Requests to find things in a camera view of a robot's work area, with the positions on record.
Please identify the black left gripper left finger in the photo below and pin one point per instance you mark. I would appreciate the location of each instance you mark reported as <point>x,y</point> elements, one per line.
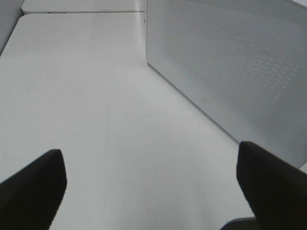
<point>29,199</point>

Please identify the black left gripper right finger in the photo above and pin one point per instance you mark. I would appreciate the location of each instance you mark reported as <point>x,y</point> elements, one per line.
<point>275,190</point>

